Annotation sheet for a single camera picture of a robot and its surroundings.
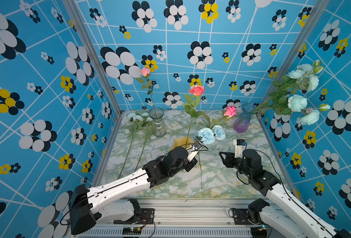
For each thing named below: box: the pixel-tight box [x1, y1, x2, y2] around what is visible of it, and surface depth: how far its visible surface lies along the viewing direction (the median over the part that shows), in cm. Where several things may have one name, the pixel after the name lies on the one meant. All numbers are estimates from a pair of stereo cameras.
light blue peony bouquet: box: [251, 59, 331, 126], surface depth 66 cm
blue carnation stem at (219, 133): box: [213, 124, 226, 140], surface depth 66 cm
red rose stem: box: [181, 85, 212, 148], surface depth 76 cm
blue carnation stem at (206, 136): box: [195, 127, 216, 190], surface depth 61 cm
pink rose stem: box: [135, 67, 156, 110], surface depth 90 cm
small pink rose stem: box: [211, 105, 237, 126], surface depth 64 cm
